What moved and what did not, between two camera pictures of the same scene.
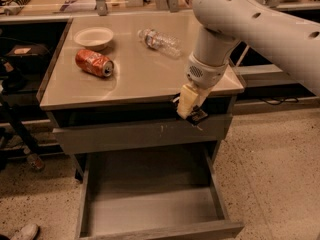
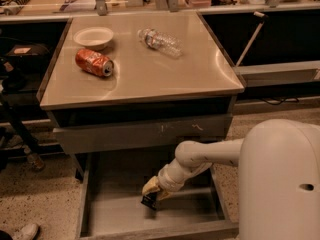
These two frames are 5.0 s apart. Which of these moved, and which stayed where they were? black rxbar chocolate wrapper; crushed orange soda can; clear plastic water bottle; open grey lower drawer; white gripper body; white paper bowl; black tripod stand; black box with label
Moved: white gripper body; black rxbar chocolate wrapper
Stayed: open grey lower drawer; black box with label; clear plastic water bottle; white paper bowl; crushed orange soda can; black tripod stand
